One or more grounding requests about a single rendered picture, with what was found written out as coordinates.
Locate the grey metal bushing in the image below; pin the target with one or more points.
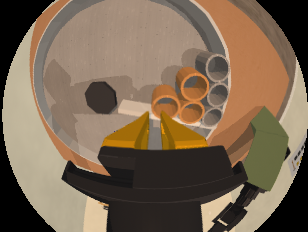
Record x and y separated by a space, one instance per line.
213 115
219 96
221 69

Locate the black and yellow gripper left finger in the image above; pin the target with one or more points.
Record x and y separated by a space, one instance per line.
131 135

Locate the bronze bushing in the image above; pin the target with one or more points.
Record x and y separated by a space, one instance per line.
172 108
199 90
192 114

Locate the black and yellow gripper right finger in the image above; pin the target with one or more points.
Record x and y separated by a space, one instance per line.
177 136

